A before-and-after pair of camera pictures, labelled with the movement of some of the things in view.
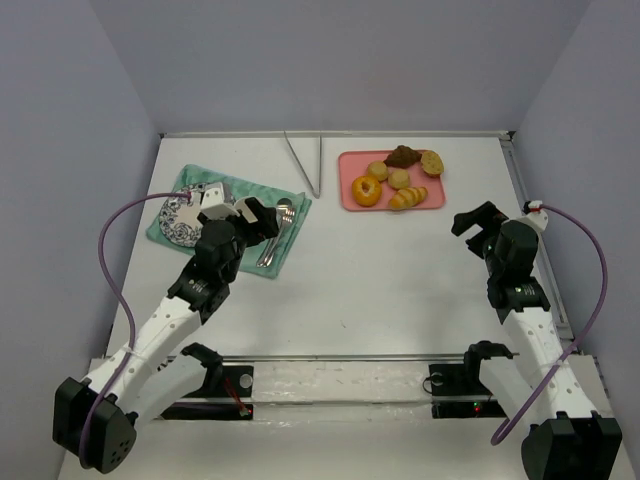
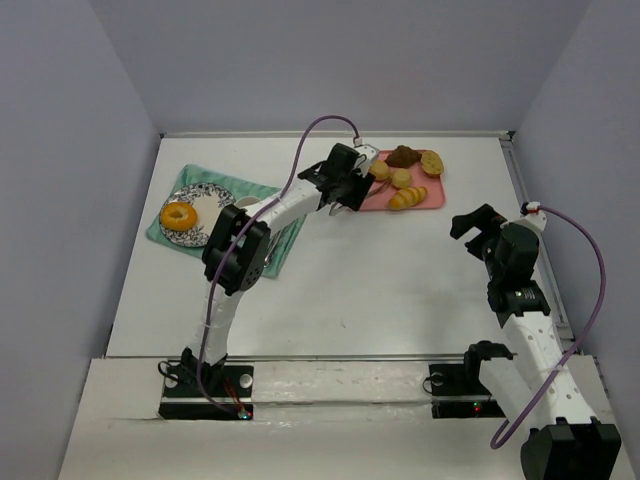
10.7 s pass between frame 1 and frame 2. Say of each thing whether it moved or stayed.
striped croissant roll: stayed
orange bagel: moved
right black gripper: stayed
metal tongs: moved
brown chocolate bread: stayed
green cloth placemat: stayed
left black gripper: moved
